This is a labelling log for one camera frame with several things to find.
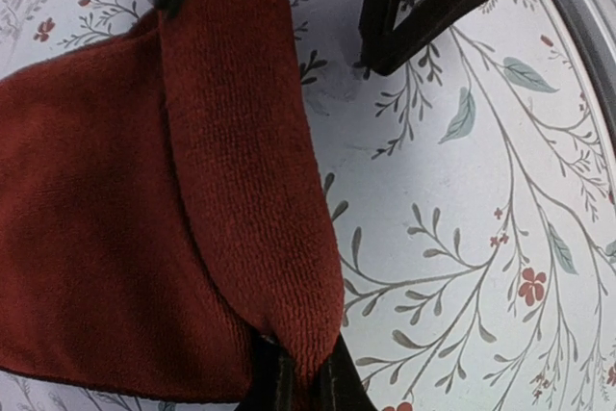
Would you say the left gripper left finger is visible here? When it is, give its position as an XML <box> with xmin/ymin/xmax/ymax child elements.
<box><xmin>238</xmin><ymin>334</ymin><xmax>294</xmax><ymax>411</ymax></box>

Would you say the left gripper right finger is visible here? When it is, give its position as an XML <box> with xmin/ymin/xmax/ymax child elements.
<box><xmin>312</xmin><ymin>335</ymin><xmax>377</xmax><ymax>411</ymax></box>

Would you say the aluminium front rail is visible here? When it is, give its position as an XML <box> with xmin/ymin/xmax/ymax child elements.
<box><xmin>541</xmin><ymin>0</ymin><xmax>616</xmax><ymax>181</ymax></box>

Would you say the dark red towel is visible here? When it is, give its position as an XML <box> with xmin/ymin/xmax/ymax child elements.
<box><xmin>1</xmin><ymin>0</ymin><xmax>344</xmax><ymax>410</ymax></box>

